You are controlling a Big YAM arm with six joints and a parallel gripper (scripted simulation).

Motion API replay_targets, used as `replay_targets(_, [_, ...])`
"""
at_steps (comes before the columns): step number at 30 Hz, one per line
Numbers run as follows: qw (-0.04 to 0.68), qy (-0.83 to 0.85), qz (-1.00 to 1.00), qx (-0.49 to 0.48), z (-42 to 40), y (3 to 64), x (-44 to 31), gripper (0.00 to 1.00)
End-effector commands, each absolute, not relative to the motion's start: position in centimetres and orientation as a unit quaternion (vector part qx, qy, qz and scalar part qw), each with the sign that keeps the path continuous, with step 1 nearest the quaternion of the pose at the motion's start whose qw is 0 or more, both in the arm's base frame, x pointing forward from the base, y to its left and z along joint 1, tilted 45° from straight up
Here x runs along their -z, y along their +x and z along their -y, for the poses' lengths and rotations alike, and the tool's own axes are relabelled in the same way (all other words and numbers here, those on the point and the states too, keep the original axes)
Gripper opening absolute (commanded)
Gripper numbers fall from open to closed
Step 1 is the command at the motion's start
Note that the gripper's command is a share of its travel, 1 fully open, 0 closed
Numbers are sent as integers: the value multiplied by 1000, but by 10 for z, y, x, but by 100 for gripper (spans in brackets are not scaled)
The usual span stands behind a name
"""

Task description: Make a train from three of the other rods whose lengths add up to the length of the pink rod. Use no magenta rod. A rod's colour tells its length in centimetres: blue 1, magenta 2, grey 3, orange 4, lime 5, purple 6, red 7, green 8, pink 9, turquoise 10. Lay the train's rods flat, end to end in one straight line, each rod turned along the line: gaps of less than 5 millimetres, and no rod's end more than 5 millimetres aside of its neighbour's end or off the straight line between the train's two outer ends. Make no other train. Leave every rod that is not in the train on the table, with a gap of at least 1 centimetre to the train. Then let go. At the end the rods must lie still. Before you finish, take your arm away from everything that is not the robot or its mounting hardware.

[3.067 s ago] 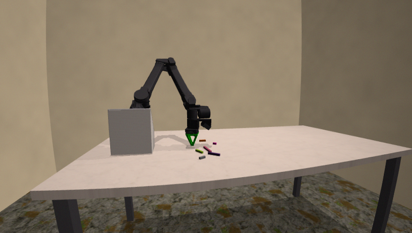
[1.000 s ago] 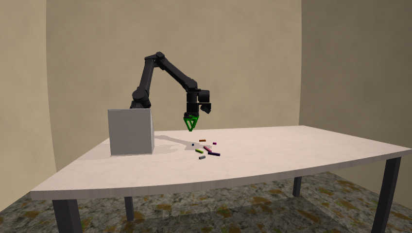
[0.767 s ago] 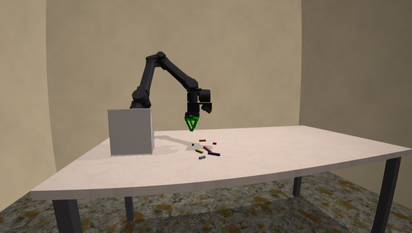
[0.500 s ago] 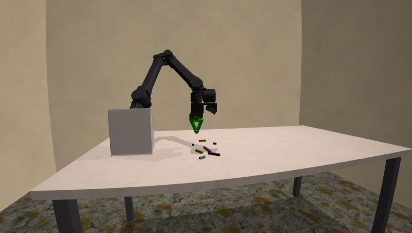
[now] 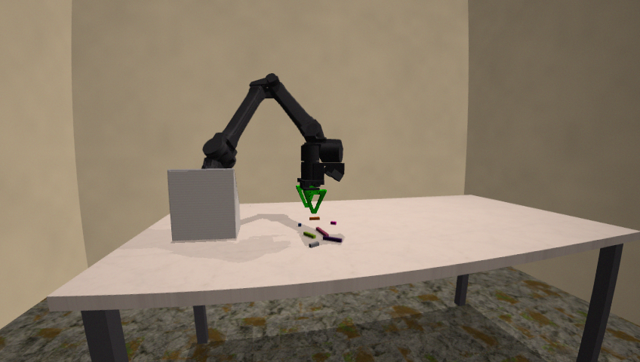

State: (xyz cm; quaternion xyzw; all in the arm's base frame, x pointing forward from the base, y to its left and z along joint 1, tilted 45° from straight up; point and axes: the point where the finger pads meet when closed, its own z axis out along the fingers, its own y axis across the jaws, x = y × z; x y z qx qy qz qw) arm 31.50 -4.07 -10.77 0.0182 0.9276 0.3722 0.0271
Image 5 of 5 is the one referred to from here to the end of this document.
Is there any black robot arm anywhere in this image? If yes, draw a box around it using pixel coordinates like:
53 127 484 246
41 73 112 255
202 73 344 182

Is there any dark purple rod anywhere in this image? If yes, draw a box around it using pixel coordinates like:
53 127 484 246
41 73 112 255
323 236 342 243

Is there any pink rod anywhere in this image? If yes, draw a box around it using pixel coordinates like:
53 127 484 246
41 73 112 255
315 227 329 237

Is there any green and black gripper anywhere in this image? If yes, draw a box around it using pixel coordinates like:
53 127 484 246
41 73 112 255
296 161 327 214

